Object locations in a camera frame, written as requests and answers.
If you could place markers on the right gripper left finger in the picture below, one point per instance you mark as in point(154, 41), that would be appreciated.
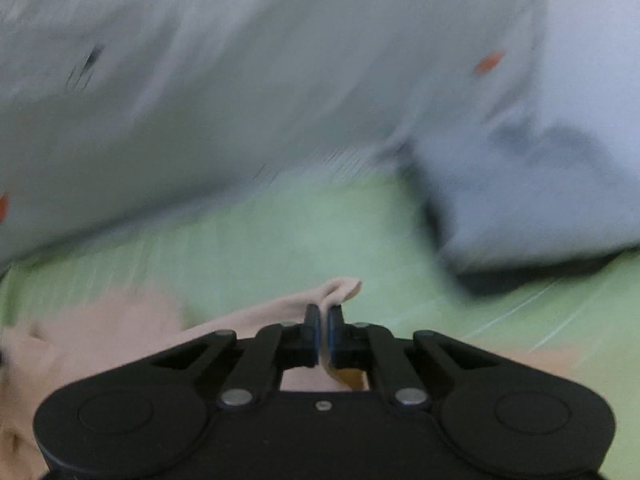
point(301, 341)

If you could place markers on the green cutting mat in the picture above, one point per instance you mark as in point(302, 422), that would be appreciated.
point(297, 236)

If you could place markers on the grey crumpled cloth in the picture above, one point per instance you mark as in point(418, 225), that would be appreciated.
point(521, 136)

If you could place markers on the beige long-sleeve garment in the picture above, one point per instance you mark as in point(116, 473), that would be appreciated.
point(120, 389)

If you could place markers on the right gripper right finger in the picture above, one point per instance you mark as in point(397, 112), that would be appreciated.
point(347, 347)

